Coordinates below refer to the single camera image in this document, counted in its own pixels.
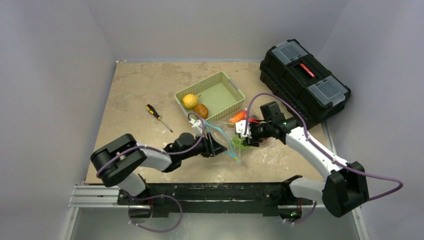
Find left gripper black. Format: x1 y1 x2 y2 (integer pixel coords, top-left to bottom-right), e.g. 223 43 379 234
180 132 227 161

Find clear zip top bag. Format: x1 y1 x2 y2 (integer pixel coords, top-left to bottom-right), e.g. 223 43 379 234
206 108 250 163

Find brown fake kiwi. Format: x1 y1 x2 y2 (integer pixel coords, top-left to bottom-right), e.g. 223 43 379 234
193 103 209 119

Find yellow fake lemon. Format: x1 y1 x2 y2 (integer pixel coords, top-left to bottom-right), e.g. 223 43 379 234
181 93 199 109

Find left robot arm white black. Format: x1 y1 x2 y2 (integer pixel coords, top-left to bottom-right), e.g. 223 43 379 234
90 132 228 205

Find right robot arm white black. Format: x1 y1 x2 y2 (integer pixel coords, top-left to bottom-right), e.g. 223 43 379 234
235 101 370 218

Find red fake apple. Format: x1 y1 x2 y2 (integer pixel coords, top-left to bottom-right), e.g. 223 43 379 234
248 117 260 124

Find green fake lime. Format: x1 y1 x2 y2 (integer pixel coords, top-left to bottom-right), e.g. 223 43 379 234
231 136 249 150

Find green plastic basket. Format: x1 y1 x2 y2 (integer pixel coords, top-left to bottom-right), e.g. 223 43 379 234
174 71 245 123

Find black toolbox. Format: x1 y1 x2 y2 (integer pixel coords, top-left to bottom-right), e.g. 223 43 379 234
259 39 352 129

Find yellow black screwdriver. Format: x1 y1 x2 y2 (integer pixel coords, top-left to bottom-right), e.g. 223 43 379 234
146 104 173 133

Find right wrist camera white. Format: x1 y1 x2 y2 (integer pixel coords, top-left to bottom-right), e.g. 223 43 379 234
234 120 251 139

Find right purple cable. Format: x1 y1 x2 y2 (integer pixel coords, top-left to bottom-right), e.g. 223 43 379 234
245 92 404 226

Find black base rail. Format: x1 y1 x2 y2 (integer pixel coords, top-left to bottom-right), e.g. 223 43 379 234
117 180 313 219

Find aluminium frame rail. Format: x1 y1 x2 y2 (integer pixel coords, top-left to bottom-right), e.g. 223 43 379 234
59 185 119 240

